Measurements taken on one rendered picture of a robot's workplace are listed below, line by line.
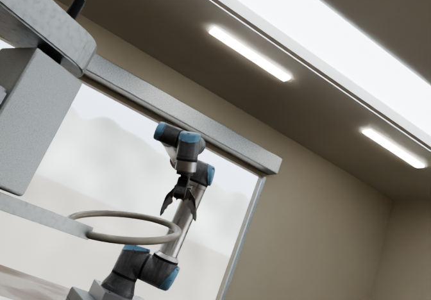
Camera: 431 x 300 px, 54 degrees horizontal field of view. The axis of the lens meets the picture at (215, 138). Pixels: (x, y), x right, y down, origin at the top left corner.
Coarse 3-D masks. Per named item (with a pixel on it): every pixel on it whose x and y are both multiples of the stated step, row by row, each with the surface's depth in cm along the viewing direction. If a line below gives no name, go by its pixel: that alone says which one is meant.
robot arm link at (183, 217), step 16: (192, 176) 241; (208, 176) 239; (192, 192) 238; (176, 224) 235; (176, 240) 234; (160, 256) 231; (176, 256) 236; (144, 272) 230; (160, 272) 229; (176, 272) 232; (160, 288) 231
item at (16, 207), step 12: (0, 192) 128; (0, 204) 129; (12, 204) 132; (24, 204) 135; (24, 216) 136; (36, 216) 139; (48, 216) 143; (60, 216) 147; (60, 228) 147; (72, 228) 151; (84, 228) 155
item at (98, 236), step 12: (72, 216) 179; (84, 216) 188; (96, 216) 195; (108, 216) 199; (120, 216) 200; (132, 216) 201; (144, 216) 201; (96, 240) 157; (108, 240) 155; (120, 240) 156; (132, 240) 157; (144, 240) 159; (156, 240) 162; (168, 240) 166
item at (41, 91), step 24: (24, 48) 131; (0, 72) 131; (24, 72) 125; (48, 72) 131; (24, 96) 126; (48, 96) 132; (72, 96) 139; (0, 120) 121; (24, 120) 127; (48, 120) 133; (0, 144) 122; (24, 144) 128; (48, 144) 134; (0, 168) 123; (24, 168) 129
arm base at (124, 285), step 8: (112, 272) 232; (104, 280) 232; (112, 280) 228; (120, 280) 228; (128, 280) 230; (136, 280) 235; (112, 288) 225; (120, 288) 226; (128, 288) 229; (128, 296) 228
